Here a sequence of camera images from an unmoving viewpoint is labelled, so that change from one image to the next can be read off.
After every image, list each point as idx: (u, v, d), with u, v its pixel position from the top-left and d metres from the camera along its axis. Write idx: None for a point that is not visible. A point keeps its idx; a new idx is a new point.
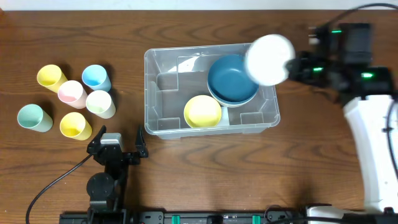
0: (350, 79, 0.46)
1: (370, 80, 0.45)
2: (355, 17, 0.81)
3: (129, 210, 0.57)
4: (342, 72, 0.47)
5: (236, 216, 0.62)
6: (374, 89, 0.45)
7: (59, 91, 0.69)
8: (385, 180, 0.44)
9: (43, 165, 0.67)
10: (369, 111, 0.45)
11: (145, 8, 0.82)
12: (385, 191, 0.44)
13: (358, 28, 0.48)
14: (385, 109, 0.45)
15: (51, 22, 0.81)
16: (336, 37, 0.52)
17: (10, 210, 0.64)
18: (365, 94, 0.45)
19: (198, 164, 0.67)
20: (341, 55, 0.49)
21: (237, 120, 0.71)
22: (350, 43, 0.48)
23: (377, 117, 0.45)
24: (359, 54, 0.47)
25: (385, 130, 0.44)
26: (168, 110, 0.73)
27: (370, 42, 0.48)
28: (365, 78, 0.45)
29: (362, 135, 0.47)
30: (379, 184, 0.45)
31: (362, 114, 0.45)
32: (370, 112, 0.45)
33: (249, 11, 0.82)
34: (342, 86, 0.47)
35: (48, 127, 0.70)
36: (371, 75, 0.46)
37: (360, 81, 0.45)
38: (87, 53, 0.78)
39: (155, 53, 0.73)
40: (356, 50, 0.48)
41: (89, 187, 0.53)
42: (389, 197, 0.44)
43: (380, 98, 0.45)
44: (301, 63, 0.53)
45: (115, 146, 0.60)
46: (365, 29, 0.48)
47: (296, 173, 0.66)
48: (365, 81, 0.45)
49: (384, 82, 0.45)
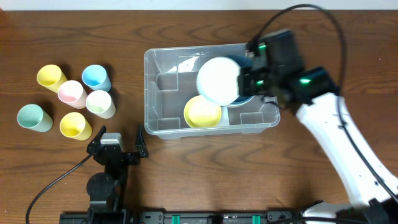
0: (291, 90, 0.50)
1: (309, 83, 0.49)
2: (355, 17, 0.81)
3: (129, 210, 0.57)
4: (283, 83, 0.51)
5: (236, 216, 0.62)
6: (317, 89, 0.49)
7: (59, 91, 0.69)
8: (359, 172, 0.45)
9: (43, 165, 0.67)
10: (318, 112, 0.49)
11: (144, 8, 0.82)
12: (365, 186, 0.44)
13: (279, 42, 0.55)
14: (334, 107, 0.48)
15: (51, 22, 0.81)
16: (263, 53, 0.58)
17: (9, 210, 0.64)
18: (311, 100, 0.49)
19: (199, 164, 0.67)
20: (273, 64, 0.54)
21: (237, 120, 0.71)
22: (274, 55, 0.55)
23: (326, 117, 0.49)
24: (289, 61, 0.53)
25: (341, 126, 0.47)
26: (168, 111, 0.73)
27: (293, 46, 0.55)
28: (305, 84, 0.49)
29: (325, 139, 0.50)
30: (354, 179, 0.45)
31: (315, 117, 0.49)
32: (320, 112, 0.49)
33: (249, 11, 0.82)
34: (286, 98, 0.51)
35: (48, 127, 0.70)
36: (310, 79, 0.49)
37: (300, 89, 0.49)
38: (87, 53, 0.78)
39: (155, 53, 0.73)
40: (285, 60, 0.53)
41: (89, 188, 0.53)
42: (369, 191, 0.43)
43: (323, 96, 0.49)
44: (247, 82, 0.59)
45: (115, 146, 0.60)
46: (288, 39, 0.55)
47: (296, 173, 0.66)
48: (305, 86, 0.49)
49: (323, 81, 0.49)
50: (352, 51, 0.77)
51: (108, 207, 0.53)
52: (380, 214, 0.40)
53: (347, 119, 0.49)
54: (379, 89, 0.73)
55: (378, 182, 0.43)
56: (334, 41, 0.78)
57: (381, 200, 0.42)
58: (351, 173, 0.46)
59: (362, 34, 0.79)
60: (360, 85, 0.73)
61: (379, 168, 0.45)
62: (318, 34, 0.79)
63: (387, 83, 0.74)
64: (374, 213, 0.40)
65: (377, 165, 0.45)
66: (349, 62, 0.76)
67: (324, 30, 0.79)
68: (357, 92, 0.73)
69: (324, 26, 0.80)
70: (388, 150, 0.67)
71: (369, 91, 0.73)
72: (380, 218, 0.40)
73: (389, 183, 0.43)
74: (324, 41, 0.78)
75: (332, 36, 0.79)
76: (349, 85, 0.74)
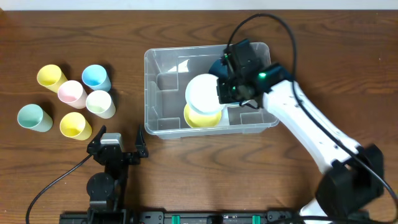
0: (253, 86, 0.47)
1: (267, 77, 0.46)
2: (355, 17, 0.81)
3: (129, 210, 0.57)
4: (245, 83, 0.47)
5: (236, 215, 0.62)
6: (274, 81, 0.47)
7: (59, 91, 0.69)
8: (319, 140, 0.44)
9: (43, 165, 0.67)
10: (277, 96, 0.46)
11: (145, 8, 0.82)
12: (328, 153, 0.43)
13: (240, 45, 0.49)
14: (289, 91, 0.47)
15: (51, 22, 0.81)
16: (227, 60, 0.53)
17: (9, 210, 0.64)
18: (270, 88, 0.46)
19: (199, 164, 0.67)
20: (236, 66, 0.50)
21: (237, 120, 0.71)
22: (237, 58, 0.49)
23: (285, 98, 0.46)
24: (250, 61, 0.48)
25: (298, 104, 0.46)
26: (168, 111, 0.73)
27: (253, 48, 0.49)
28: (262, 78, 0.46)
29: (286, 120, 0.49)
30: (317, 147, 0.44)
31: (276, 101, 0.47)
32: (279, 96, 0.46)
33: (249, 11, 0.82)
34: (249, 94, 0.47)
35: (48, 127, 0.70)
36: (266, 73, 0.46)
37: (259, 83, 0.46)
38: (87, 53, 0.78)
39: (155, 53, 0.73)
40: (247, 60, 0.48)
41: (89, 187, 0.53)
42: (331, 156, 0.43)
43: (282, 84, 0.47)
44: (225, 91, 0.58)
45: (115, 146, 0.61)
46: (247, 44, 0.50)
47: (296, 173, 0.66)
48: (262, 80, 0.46)
49: (278, 73, 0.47)
50: (352, 51, 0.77)
51: (108, 207, 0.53)
52: (344, 172, 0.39)
53: (301, 94, 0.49)
54: (379, 90, 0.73)
55: (338, 146, 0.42)
56: (334, 41, 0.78)
57: (342, 160, 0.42)
58: (313, 144, 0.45)
59: (362, 34, 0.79)
60: (359, 85, 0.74)
61: (337, 134, 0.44)
62: (318, 33, 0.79)
63: (387, 83, 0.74)
64: (338, 172, 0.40)
65: (335, 130, 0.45)
66: (349, 62, 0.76)
67: (324, 30, 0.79)
68: (357, 92, 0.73)
69: (324, 26, 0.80)
70: (387, 150, 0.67)
71: (369, 91, 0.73)
72: (345, 176, 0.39)
73: (349, 144, 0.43)
74: (324, 41, 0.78)
75: (332, 36, 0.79)
76: (349, 85, 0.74)
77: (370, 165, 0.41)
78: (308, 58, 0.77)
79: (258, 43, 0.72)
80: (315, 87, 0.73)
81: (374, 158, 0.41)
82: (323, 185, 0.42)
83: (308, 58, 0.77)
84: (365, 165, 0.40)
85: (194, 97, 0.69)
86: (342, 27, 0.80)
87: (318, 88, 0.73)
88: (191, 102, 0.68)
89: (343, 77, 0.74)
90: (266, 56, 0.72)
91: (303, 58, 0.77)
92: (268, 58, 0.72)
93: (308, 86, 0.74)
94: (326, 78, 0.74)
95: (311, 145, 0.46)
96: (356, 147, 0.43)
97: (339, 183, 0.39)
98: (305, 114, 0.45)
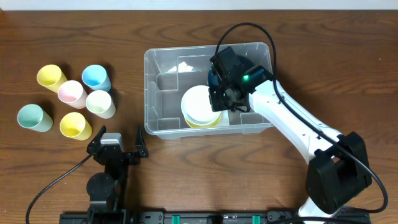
0: (237, 88, 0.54)
1: (250, 78, 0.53)
2: (355, 17, 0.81)
3: (129, 210, 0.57)
4: (231, 86, 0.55)
5: (236, 216, 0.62)
6: (257, 82, 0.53)
7: (59, 91, 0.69)
8: (302, 132, 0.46)
9: (43, 165, 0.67)
10: (260, 94, 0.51)
11: (145, 8, 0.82)
12: (311, 145, 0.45)
13: (224, 55, 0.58)
14: (272, 88, 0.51)
15: (51, 22, 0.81)
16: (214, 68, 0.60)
17: (9, 210, 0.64)
18: (254, 89, 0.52)
19: (198, 164, 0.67)
20: (222, 73, 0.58)
21: (237, 120, 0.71)
22: (222, 66, 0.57)
23: (267, 96, 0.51)
24: (234, 69, 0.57)
25: (280, 101, 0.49)
26: (168, 111, 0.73)
27: (236, 55, 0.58)
28: (245, 79, 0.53)
29: (273, 117, 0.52)
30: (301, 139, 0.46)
31: (261, 99, 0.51)
32: (262, 94, 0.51)
33: (249, 11, 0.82)
34: (235, 95, 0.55)
35: (48, 127, 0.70)
36: (249, 76, 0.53)
37: (242, 84, 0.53)
38: (87, 53, 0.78)
39: (155, 53, 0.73)
40: (231, 67, 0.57)
41: (89, 187, 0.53)
42: (315, 147, 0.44)
43: (264, 84, 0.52)
44: (216, 98, 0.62)
45: (115, 146, 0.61)
46: (229, 51, 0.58)
47: (296, 173, 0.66)
48: (246, 81, 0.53)
49: (260, 74, 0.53)
50: (352, 51, 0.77)
51: (108, 207, 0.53)
52: (328, 161, 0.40)
53: (283, 91, 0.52)
54: (379, 89, 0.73)
55: (320, 136, 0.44)
56: (334, 41, 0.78)
57: (325, 149, 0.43)
58: (297, 135, 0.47)
59: (362, 34, 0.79)
60: (359, 84, 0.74)
61: (319, 126, 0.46)
62: (318, 33, 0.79)
63: (387, 83, 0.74)
64: (321, 160, 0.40)
65: (317, 122, 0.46)
66: (349, 62, 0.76)
67: (324, 29, 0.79)
68: (357, 92, 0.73)
69: (324, 26, 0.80)
70: (388, 150, 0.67)
71: (369, 91, 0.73)
72: (329, 165, 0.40)
73: (331, 134, 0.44)
74: (324, 41, 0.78)
75: (332, 36, 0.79)
76: (349, 85, 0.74)
77: (354, 154, 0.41)
78: (308, 58, 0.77)
79: (258, 43, 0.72)
80: (315, 87, 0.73)
81: (357, 146, 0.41)
82: (309, 176, 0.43)
83: (308, 58, 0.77)
84: (347, 152, 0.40)
85: (189, 105, 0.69)
86: (342, 27, 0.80)
87: (318, 88, 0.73)
88: (186, 112, 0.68)
89: (343, 77, 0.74)
90: (267, 56, 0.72)
91: (303, 58, 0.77)
92: (268, 58, 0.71)
93: (308, 86, 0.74)
94: (326, 78, 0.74)
95: (296, 139, 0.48)
96: (337, 137, 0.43)
97: (323, 171, 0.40)
98: (286, 109, 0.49)
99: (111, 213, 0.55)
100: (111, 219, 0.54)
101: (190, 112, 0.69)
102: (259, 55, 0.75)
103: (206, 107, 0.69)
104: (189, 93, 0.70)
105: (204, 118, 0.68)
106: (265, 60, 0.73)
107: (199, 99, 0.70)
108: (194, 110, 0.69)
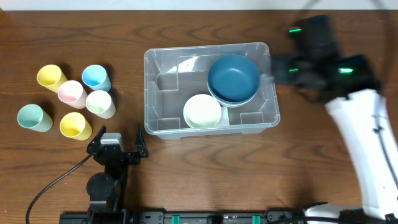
0: (331, 74, 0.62)
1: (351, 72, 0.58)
2: (355, 18, 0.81)
3: (129, 210, 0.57)
4: (321, 71, 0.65)
5: (236, 216, 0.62)
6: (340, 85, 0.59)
7: (59, 91, 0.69)
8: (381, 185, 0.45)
9: (43, 165, 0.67)
10: (352, 104, 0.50)
11: (145, 8, 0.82)
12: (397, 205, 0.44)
13: (314, 27, 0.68)
14: (370, 106, 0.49)
15: (51, 22, 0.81)
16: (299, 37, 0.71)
17: (9, 210, 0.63)
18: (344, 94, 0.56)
19: (199, 164, 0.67)
20: (308, 50, 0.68)
21: (237, 120, 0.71)
22: (313, 43, 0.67)
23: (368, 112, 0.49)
24: (324, 46, 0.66)
25: (375, 129, 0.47)
26: (168, 111, 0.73)
27: (325, 30, 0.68)
28: (344, 73, 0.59)
29: (348, 130, 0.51)
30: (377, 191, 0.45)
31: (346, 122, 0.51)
32: (355, 105, 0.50)
33: (249, 11, 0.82)
34: (322, 82, 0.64)
35: (48, 127, 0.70)
36: (351, 70, 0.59)
37: (337, 77, 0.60)
38: (87, 53, 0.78)
39: (155, 53, 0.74)
40: (319, 44, 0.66)
41: (90, 188, 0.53)
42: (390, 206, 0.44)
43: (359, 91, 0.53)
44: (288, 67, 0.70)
45: (115, 146, 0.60)
46: (321, 23, 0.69)
47: (296, 173, 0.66)
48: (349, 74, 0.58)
49: (347, 65, 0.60)
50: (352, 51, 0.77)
51: (107, 207, 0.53)
52: None
53: (385, 124, 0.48)
54: None
55: None
56: None
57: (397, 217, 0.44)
58: (373, 183, 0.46)
59: (362, 34, 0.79)
60: None
61: None
62: None
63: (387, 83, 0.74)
64: None
65: None
66: None
67: None
68: None
69: None
70: None
71: None
72: None
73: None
74: None
75: None
76: None
77: None
78: None
79: (258, 43, 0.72)
80: None
81: None
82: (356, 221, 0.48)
83: None
84: None
85: (191, 110, 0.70)
86: (342, 27, 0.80)
87: None
88: (187, 117, 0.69)
89: None
90: (267, 56, 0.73)
91: None
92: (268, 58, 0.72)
93: None
94: None
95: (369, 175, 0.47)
96: None
97: None
98: (379, 140, 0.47)
99: (111, 213, 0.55)
100: (111, 219, 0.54)
101: (192, 117, 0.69)
102: (259, 54, 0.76)
103: (206, 112, 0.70)
104: (192, 99, 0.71)
105: (206, 121, 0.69)
106: (265, 60, 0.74)
107: (200, 105, 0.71)
108: (196, 115, 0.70)
